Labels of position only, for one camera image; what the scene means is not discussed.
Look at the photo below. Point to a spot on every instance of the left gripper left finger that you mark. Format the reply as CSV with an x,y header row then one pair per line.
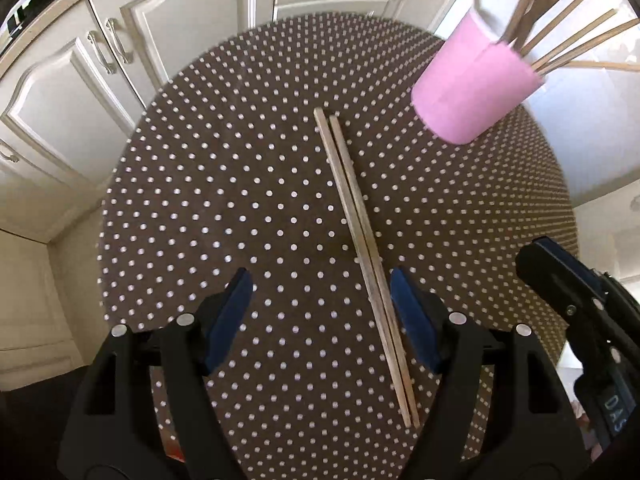
x,y
223,315

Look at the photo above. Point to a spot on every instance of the pink cup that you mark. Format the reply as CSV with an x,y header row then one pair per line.
x,y
473,81

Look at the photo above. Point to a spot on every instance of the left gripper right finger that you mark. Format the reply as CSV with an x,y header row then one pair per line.
x,y
409,302

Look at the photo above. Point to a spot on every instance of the brown polka dot tablecloth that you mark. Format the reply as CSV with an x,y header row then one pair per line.
x,y
226,170

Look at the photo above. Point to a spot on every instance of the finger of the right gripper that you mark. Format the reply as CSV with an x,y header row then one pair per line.
x,y
551,253

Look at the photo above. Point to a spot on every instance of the lower kitchen cabinets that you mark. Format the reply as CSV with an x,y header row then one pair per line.
x,y
69,102

